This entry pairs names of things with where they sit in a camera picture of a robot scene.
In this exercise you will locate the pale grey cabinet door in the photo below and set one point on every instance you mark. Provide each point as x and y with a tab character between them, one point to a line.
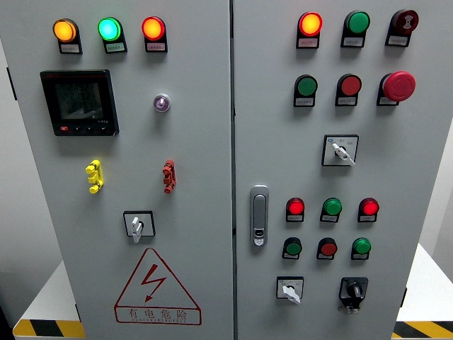
198	141

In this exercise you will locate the silver door lock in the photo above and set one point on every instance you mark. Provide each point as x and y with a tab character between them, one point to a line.
259	212

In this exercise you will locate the small red indicator lamp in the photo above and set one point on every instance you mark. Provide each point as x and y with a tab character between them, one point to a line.
369	206
295	206

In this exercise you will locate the small label plate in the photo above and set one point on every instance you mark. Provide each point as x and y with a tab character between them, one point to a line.
353	42
156	47
328	218
347	101
309	42
115	47
398	41
366	218
360	256
295	218
305	101
325	256
70	48
386	101
291	256

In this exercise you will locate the round white lamp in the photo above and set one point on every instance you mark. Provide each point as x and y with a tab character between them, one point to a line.
161	102

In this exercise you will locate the small green push button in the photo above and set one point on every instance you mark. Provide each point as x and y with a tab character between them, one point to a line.
293	246

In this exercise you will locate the small green indicator lamp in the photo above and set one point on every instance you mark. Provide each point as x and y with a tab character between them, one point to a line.
332	206

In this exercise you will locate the large green push button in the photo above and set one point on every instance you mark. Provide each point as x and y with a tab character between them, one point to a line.
306	85

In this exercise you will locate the small red push button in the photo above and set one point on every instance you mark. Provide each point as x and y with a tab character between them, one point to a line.
328	247

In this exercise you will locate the red warning triangle sticker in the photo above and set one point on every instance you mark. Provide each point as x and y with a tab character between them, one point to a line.
154	280

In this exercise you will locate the large red push button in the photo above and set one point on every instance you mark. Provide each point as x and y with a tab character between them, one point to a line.
350	85

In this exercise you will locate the small green domed button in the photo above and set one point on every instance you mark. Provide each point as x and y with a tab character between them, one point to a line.
362	246

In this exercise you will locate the large red indicator lamp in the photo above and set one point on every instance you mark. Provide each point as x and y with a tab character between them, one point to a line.
153	28
310	24

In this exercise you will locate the black display meter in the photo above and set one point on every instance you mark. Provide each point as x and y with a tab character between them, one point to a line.
79	102

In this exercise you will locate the pale grey door with lock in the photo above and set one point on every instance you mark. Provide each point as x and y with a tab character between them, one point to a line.
389	170

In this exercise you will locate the large bright green lamp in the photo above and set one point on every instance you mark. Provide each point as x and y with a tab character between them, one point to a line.
109	29

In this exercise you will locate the large red stop button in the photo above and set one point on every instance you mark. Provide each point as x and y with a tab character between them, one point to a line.
399	86

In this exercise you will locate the large dark green lamp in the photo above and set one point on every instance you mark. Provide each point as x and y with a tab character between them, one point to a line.
357	22

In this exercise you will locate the black door hinge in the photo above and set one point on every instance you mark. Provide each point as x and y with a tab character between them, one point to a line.
78	312
404	297
11	83

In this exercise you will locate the large yellow indicator lamp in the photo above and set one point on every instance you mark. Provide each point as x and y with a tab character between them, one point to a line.
64	30

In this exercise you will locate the dark red buzzer lamp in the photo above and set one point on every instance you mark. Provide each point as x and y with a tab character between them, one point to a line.
406	21

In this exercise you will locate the black yellow striped tape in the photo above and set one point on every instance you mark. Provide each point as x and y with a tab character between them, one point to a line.
424	329
46	328

